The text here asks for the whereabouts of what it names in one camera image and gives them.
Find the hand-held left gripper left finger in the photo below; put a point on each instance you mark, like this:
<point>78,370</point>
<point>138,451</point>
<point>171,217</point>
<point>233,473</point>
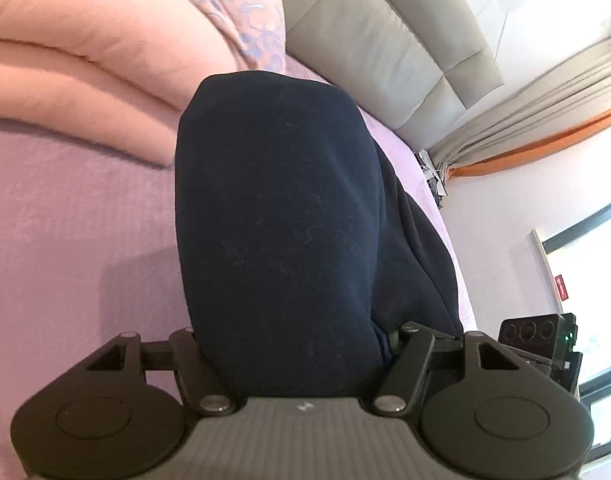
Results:
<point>185,360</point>

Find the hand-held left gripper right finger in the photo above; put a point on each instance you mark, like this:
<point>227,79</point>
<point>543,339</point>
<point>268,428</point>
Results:
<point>410,357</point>

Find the navy white-striped sweatshirt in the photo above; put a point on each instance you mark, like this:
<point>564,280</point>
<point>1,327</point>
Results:
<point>285,210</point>

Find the red window sticker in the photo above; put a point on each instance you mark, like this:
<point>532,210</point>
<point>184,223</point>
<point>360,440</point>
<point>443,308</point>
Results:
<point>561,286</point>

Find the dark-framed window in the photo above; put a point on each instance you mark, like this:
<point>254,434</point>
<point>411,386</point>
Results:
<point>600,280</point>

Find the purple quilted bed blanket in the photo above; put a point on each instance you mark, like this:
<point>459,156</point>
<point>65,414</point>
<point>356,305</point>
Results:
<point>85,220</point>

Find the orange curtain trim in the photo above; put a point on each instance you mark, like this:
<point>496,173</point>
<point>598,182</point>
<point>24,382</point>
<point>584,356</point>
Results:
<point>535,147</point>

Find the beige curtain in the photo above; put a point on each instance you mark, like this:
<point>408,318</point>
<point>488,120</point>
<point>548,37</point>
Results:
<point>525,110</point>

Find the grey padded headboard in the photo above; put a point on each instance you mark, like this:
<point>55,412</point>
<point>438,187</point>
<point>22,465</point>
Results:
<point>385,45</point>

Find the folded pink duvet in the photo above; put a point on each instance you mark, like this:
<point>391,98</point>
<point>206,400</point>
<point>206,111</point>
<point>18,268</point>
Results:
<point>85,50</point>

